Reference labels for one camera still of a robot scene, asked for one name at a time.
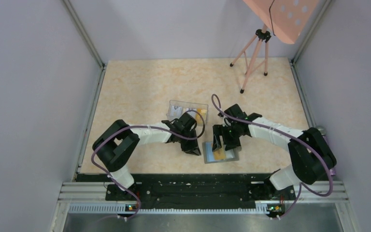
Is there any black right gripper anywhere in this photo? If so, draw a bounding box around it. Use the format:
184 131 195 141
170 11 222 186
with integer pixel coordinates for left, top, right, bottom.
213 123 241 152

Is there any yellow credit card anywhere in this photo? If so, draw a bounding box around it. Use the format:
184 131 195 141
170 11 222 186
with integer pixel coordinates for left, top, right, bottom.
213 150 227 161

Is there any grey card holder wallet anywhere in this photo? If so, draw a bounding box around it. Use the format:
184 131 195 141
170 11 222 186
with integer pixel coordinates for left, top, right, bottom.
202 142 240 164

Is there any clear plastic card box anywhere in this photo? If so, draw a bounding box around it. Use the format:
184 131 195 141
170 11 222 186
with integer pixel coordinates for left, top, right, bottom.
166 100 208 126

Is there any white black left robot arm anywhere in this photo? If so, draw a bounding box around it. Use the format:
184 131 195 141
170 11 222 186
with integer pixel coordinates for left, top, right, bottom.
92 113 201 200

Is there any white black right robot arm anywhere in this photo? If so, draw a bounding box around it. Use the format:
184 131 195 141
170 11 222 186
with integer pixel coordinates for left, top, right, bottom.
212 104 337 199

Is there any pink tripod stand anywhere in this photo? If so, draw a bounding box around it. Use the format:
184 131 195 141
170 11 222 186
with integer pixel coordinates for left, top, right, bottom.
229 24 271 94

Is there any purple glitter bottle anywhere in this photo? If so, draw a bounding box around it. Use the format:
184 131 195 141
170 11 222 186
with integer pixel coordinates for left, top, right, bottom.
316 126 336 176

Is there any pink perforated panel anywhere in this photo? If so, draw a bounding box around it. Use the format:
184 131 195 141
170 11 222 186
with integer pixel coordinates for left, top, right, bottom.
244 0 318 44

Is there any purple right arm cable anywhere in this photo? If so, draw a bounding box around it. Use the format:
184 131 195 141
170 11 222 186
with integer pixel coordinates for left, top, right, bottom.
211 93 334 218

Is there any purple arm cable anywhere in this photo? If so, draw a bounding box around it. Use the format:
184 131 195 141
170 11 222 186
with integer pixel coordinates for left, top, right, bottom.
90 109 206 220
211 93 334 218

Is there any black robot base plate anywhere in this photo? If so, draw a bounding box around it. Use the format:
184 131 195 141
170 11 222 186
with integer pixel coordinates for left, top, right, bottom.
76 174 296 211

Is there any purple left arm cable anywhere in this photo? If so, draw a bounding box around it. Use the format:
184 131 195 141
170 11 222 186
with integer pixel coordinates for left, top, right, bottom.
90 109 206 220

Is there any aluminium frame rail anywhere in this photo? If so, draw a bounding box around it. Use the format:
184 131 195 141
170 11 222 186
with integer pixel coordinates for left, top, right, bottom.
58 181 349 215

